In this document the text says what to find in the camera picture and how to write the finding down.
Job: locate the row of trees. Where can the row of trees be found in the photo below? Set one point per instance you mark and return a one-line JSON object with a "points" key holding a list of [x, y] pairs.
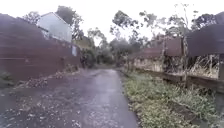
{"points": [[121, 46]]}

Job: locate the wet grey asphalt path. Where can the wet grey asphalt path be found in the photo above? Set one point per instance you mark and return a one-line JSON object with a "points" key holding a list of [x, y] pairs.
{"points": [[97, 97]]}

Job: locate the weedy grass verge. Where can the weedy grass verge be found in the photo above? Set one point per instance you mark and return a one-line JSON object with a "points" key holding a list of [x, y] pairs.
{"points": [[150, 100]]}

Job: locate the white building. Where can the white building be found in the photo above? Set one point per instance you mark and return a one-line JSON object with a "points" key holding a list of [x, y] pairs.
{"points": [[55, 26]]}

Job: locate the leaf-strewn dirt strip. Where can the leaf-strewn dirt strip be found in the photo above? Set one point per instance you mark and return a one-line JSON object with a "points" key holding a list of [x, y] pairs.
{"points": [[36, 81]]}

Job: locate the tall brown wooden fence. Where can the tall brown wooden fence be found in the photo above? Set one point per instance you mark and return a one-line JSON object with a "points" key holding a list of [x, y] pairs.
{"points": [[30, 55]]}

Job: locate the dark timber edging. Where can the dark timber edging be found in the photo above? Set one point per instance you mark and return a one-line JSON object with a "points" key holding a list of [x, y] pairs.
{"points": [[196, 81]]}

